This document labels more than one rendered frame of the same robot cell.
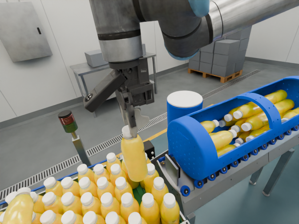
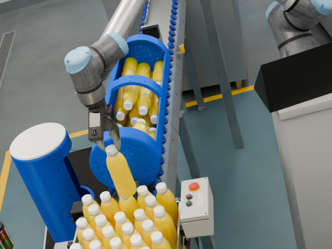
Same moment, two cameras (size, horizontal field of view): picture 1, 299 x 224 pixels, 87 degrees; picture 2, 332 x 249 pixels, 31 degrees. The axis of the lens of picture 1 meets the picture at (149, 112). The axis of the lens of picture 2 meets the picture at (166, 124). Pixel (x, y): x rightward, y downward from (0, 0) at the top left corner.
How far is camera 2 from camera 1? 1.78 m
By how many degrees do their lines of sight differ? 45
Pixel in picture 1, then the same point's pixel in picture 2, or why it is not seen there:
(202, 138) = (136, 134)
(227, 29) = not seen: hidden behind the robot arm
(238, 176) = (172, 161)
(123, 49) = (103, 90)
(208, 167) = (157, 153)
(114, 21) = (97, 78)
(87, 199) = (117, 240)
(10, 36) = not seen: outside the picture
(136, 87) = (108, 110)
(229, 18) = not seen: hidden behind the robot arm
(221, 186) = (170, 177)
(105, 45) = (94, 94)
